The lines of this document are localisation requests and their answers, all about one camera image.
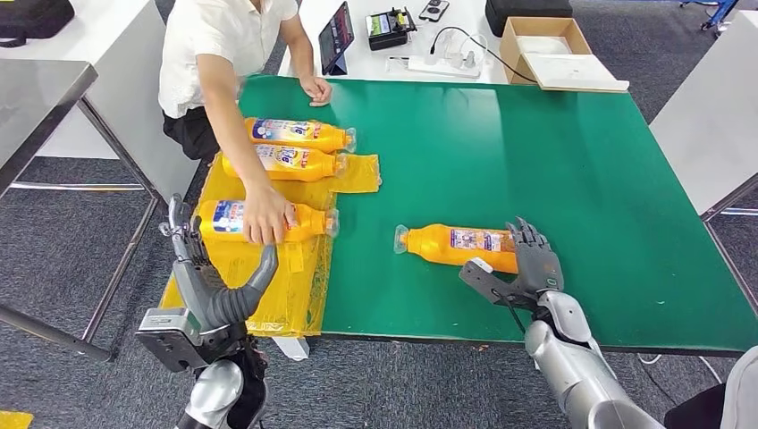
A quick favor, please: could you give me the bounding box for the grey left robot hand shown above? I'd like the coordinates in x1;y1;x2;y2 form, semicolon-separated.
167;194;281;334

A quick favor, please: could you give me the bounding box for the person's right hand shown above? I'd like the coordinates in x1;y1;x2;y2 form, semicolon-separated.
242;186;298;247

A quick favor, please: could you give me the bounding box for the black smartphone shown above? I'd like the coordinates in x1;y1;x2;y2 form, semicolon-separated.
418;0;450;23

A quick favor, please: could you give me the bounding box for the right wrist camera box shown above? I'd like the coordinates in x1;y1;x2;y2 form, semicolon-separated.
459;257;526;310

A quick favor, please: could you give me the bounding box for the white table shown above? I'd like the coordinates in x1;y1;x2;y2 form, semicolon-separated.
278;0;594;84
0;0;201;215
648;10;758;217

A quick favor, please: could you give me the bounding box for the white power strip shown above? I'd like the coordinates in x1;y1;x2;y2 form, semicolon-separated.
387;48;482;80

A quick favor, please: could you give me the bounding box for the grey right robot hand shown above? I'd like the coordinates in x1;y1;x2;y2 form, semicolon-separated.
504;215;566;299

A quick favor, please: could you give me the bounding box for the black power cable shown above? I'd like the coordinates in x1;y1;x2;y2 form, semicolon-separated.
429;26;538;85

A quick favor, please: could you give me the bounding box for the open cardboard box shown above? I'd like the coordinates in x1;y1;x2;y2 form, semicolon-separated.
500;16;630;94

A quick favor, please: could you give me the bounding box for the person's left hand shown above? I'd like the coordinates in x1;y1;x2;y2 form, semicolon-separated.
299;75;334;108

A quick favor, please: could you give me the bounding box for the black tablet on stand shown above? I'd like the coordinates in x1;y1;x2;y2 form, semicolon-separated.
318;1;355;76

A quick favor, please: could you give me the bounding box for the steel table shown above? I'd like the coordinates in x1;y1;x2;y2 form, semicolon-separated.
0;59;176;362

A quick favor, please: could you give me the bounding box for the black bag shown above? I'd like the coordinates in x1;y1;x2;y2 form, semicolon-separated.
0;0;76;48

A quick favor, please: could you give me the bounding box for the orange detergent bottle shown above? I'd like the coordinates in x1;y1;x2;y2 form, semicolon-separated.
197;199;341;245
393;223;526;275
244;116;358;156
220;143;350;183

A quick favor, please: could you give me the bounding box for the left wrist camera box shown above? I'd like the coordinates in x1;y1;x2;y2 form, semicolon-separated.
134;307;206;374

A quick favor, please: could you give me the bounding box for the black hard case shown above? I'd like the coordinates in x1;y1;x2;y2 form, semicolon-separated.
485;0;574;38

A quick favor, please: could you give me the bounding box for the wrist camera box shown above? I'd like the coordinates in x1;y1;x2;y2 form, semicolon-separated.
459;257;526;310
134;307;206;374

